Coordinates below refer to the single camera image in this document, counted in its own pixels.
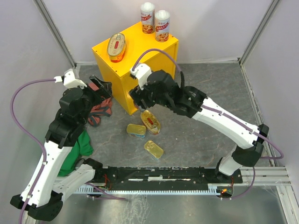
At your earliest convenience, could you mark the oval gold fish tin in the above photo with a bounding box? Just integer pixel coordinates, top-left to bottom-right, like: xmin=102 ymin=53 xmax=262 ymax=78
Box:
xmin=107 ymin=33 xmax=126 ymax=63

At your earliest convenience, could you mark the white porridge can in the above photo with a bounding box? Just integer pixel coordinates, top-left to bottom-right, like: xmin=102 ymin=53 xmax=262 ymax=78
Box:
xmin=140 ymin=2 xmax=155 ymax=34
xmin=155 ymin=10 xmax=170 ymax=42

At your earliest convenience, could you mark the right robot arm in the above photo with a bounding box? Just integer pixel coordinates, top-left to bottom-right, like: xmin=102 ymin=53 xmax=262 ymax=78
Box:
xmin=129 ymin=69 xmax=269 ymax=182

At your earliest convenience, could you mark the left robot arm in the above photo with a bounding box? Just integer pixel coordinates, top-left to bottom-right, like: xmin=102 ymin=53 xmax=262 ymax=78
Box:
xmin=10 ymin=73 xmax=112 ymax=222

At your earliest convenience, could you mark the red cloth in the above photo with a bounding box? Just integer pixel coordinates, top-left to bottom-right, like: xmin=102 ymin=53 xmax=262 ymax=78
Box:
xmin=85 ymin=81 xmax=114 ymax=128

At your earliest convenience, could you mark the yellow wooden cabinet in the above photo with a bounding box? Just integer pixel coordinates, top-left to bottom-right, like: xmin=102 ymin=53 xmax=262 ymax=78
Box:
xmin=92 ymin=22 xmax=179 ymax=115

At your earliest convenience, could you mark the rectangular gold tin middle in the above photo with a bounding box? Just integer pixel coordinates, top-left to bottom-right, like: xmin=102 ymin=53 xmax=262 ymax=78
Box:
xmin=127 ymin=124 xmax=146 ymax=138

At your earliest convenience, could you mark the rectangular gold tin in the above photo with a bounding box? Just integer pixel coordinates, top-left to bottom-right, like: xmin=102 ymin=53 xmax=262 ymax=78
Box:
xmin=144 ymin=140 xmax=164 ymax=160
xmin=127 ymin=124 xmax=146 ymax=138

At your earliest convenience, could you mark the green cloth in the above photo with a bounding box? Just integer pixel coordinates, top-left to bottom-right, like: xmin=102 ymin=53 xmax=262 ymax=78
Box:
xmin=57 ymin=130 xmax=94 ymax=177

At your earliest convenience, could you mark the rectangular gold tin front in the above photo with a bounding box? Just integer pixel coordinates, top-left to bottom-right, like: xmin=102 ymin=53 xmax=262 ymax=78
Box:
xmin=144 ymin=140 xmax=164 ymax=160

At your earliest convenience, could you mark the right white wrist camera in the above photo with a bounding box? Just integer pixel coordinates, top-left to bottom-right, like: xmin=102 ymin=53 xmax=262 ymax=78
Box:
xmin=130 ymin=63 xmax=152 ymax=90

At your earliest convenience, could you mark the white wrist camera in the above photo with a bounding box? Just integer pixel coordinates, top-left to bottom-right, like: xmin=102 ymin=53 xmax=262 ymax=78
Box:
xmin=130 ymin=63 xmax=152 ymax=90
xmin=54 ymin=69 xmax=87 ymax=89

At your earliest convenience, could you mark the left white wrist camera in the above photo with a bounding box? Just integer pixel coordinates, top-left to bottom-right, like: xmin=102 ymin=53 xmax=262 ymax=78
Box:
xmin=54 ymin=69 xmax=87 ymax=89

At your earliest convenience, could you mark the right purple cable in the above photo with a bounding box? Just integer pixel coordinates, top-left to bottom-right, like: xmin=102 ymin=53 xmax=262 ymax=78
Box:
xmin=133 ymin=48 xmax=182 ymax=73

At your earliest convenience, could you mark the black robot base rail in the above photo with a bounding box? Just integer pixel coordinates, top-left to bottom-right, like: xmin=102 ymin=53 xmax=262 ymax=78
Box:
xmin=83 ymin=158 xmax=243 ymax=192

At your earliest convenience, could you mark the slotted cable duct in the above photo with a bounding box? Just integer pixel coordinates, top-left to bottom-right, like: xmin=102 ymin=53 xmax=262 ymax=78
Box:
xmin=72 ymin=183 xmax=222 ymax=194

